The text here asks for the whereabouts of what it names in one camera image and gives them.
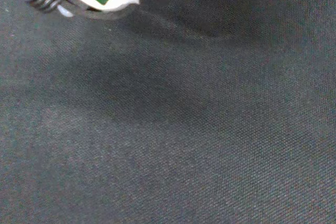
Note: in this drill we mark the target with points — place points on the black bench cloth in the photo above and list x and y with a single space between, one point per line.
183 129

